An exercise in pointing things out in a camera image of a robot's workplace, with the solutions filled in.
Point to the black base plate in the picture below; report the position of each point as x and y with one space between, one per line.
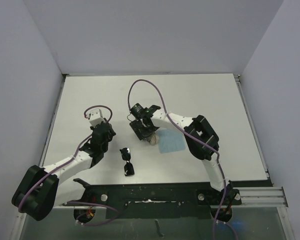
166 210

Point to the map print glasses case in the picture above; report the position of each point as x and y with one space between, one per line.
153 139

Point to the blue cleaning cloth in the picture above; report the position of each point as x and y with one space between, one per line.
170 141

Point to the black sunglasses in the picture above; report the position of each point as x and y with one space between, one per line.
128 167

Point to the aluminium rail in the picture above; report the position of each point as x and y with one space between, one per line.
260 197

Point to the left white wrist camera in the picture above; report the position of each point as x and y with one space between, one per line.
95 117

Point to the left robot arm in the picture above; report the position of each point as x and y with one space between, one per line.
36 194

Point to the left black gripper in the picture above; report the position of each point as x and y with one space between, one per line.
111 132

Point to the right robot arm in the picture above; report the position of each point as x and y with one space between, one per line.
202 140

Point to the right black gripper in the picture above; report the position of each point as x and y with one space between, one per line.
135 124

